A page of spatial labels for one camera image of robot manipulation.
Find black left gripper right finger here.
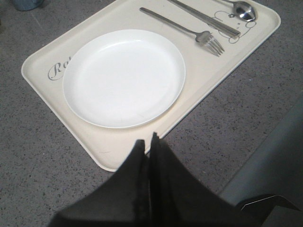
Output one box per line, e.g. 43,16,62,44
150,133,244,227

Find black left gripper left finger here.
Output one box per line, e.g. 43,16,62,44
49,140,150,227

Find white round plate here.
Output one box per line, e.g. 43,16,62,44
63,29,186,128

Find silver metal fork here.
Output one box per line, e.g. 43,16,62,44
139,7,225,57

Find silver metal chopstick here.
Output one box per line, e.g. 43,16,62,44
172,0,241,36
167,0,239,39

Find silver metal spoon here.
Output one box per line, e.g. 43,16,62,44
223,0,257,22

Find cream rabbit serving tray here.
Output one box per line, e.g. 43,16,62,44
21,0,281,172

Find blue enamel mug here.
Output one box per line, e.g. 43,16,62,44
12,0,44,11

